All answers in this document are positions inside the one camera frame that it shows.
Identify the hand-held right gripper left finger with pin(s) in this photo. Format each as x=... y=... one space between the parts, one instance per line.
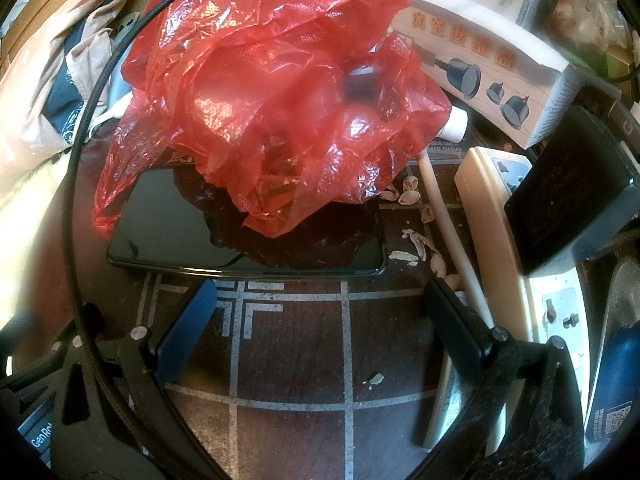
x=187 y=327

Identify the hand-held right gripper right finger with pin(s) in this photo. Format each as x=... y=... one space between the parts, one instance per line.
x=457 y=325

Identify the scattered pistachio shells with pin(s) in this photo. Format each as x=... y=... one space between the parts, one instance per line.
x=417 y=245

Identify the beige power strip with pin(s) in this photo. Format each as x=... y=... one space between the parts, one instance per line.
x=492 y=240

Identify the black smartphone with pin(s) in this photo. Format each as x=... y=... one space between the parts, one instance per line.
x=160 y=230

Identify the black power adapter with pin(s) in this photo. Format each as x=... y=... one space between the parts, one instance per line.
x=565 y=200

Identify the blue plastic device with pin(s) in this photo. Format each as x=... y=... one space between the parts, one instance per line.
x=615 y=375

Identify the grey curved plastic piece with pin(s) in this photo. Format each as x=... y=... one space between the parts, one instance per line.
x=622 y=290

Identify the red plastic bag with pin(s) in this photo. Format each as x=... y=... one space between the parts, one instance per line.
x=260 y=85

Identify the dark cloth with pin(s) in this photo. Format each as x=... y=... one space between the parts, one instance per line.
x=62 y=87

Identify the white printed cardboard box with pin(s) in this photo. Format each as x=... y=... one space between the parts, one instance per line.
x=530 y=60

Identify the beige cloth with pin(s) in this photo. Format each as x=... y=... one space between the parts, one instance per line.
x=90 y=45

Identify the clear plastic food bag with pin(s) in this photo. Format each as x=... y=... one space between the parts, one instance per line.
x=585 y=5

